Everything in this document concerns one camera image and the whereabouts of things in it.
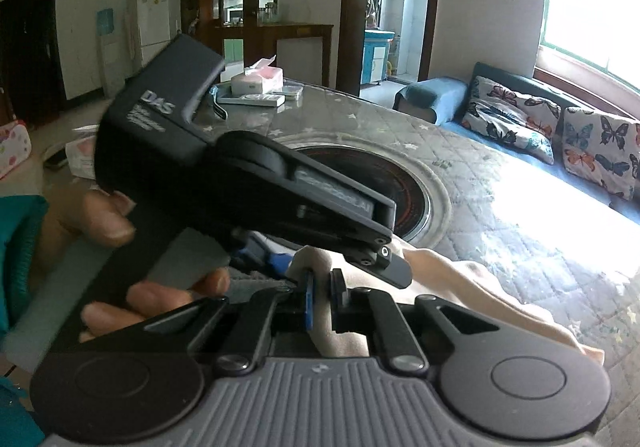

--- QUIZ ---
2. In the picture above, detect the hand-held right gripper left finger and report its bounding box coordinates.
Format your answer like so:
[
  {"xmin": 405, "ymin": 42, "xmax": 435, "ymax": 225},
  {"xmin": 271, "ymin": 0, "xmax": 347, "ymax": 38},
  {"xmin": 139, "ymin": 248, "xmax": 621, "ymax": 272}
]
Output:
[{"xmin": 144, "ymin": 269, "xmax": 317, "ymax": 374}]

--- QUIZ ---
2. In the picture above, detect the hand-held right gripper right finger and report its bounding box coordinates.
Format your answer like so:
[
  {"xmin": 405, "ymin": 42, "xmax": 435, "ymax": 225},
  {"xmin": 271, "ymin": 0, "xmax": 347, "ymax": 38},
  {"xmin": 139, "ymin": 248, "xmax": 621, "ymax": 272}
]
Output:
[{"xmin": 330, "ymin": 269, "xmax": 512, "ymax": 373}]

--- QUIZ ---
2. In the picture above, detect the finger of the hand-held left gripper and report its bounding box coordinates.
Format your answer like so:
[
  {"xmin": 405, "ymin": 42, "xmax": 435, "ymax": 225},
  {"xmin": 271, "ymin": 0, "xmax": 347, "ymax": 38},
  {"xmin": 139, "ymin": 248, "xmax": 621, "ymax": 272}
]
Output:
[{"xmin": 231, "ymin": 229, "xmax": 297, "ymax": 284}]

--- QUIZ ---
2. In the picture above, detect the beige cloth garment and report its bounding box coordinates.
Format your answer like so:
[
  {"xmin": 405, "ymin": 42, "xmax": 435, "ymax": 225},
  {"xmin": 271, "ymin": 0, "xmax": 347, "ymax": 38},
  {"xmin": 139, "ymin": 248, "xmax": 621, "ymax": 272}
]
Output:
[{"xmin": 287, "ymin": 244, "xmax": 606, "ymax": 369}]

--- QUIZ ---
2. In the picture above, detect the person's left hand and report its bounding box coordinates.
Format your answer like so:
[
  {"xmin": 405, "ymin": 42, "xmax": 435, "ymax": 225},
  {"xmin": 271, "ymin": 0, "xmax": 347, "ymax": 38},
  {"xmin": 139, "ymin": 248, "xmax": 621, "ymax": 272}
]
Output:
[{"xmin": 32, "ymin": 188, "xmax": 232, "ymax": 344}]

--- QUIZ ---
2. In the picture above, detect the flat white box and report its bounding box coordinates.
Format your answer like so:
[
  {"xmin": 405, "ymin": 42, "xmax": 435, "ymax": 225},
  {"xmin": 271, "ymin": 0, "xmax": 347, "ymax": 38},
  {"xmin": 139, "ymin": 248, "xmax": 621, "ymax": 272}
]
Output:
[{"xmin": 216, "ymin": 92, "xmax": 286, "ymax": 109}]

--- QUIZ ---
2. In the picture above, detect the pink tissue pack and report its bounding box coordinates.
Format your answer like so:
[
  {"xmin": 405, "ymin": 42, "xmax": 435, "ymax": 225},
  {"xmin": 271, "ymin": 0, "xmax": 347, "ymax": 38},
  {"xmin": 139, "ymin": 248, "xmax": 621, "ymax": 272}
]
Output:
[{"xmin": 231, "ymin": 54, "xmax": 285, "ymax": 96}]

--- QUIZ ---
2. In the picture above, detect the white tissue pack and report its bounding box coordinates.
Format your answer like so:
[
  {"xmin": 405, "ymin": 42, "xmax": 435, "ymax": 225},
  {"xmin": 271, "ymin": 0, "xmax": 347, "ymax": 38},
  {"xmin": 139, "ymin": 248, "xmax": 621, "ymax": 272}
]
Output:
[{"xmin": 65, "ymin": 124, "xmax": 102, "ymax": 178}]

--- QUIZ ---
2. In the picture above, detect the round black induction cooker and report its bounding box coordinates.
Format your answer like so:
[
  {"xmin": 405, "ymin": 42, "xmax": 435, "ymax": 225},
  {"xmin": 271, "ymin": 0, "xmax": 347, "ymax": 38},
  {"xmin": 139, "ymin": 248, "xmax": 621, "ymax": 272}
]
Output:
[{"xmin": 272, "ymin": 137, "xmax": 453, "ymax": 254}]

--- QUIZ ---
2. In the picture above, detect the white water dispenser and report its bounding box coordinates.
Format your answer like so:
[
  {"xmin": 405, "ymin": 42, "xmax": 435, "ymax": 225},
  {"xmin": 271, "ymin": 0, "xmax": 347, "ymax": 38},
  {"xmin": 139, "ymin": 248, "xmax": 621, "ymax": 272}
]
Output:
[{"xmin": 95, "ymin": 7, "xmax": 129, "ymax": 99}]

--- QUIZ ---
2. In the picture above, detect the white refrigerator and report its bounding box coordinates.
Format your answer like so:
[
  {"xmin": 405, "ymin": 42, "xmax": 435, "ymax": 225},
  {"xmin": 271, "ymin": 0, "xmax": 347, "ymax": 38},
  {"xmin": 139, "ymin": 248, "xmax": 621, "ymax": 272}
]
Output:
[{"xmin": 134, "ymin": 0, "xmax": 174, "ymax": 69}]

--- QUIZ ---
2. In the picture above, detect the pink floral bag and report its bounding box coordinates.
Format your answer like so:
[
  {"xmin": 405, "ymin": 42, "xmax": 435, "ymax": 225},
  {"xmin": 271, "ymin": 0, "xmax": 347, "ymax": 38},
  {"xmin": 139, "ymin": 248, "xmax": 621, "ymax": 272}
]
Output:
[{"xmin": 0, "ymin": 122, "xmax": 32, "ymax": 181}]

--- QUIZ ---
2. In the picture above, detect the dark door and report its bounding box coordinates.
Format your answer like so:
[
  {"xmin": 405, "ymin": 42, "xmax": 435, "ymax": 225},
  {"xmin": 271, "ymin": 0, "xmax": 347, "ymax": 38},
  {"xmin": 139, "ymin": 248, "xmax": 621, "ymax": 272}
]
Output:
[{"xmin": 0, "ymin": 0, "xmax": 67, "ymax": 129}]

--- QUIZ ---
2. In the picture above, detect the light blue cabinet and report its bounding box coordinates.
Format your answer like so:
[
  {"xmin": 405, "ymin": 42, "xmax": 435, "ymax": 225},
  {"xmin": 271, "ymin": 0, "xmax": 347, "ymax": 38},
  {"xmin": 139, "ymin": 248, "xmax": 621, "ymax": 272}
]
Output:
[{"xmin": 364, "ymin": 30, "xmax": 397, "ymax": 86}]

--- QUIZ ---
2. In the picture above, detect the blue sofa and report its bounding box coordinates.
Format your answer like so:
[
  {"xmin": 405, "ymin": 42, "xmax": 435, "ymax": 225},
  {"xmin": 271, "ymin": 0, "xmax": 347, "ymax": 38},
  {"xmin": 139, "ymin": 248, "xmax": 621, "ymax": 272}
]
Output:
[{"xmin": 392, "ymin": 62, "xmax": 640, "ymax": 223}]

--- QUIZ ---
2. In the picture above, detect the butterfly print pillow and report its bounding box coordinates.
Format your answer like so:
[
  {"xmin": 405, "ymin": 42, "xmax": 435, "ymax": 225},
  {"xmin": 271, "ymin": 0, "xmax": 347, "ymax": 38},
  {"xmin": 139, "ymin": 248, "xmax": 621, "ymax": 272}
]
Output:
[
  {"xmin": 461, "ymin": 76, "xmax": 562, "ymax": 165},
  {"xmin": 562, "ymin": 106, "xmax": 640, "ymax": 200}
]

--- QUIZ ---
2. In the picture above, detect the person's teal clothing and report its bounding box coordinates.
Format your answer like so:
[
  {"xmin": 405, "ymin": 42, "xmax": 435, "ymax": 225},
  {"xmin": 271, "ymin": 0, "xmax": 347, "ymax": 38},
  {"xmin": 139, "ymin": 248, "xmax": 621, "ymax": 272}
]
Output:
[{"xmin": 0, "ymin": 374, "xmax": 47, "ymax": 447}]

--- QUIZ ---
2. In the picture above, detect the green framed window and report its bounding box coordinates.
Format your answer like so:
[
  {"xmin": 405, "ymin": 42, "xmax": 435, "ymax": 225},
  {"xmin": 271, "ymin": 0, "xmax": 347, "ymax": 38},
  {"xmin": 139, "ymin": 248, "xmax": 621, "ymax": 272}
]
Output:
[{"xmin": 537, "ymin": 0, "xmax": 640, "ymax": 94}]

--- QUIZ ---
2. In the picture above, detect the black strap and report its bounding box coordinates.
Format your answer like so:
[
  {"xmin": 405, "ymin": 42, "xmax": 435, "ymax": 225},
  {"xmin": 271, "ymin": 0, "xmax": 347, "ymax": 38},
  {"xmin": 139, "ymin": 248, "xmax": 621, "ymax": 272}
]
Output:
[{"xmin": 210, "ymin": 84, "xmax": 229, "ymax": 121}]

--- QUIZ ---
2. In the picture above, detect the dark wooden door frame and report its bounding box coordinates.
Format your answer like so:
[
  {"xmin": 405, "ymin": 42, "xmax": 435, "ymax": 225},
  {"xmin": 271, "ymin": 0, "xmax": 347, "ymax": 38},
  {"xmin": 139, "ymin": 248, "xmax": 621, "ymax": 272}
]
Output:
[{"xmin": 336, "ymin": 0, "xmax": 444, "ymax": 97}]

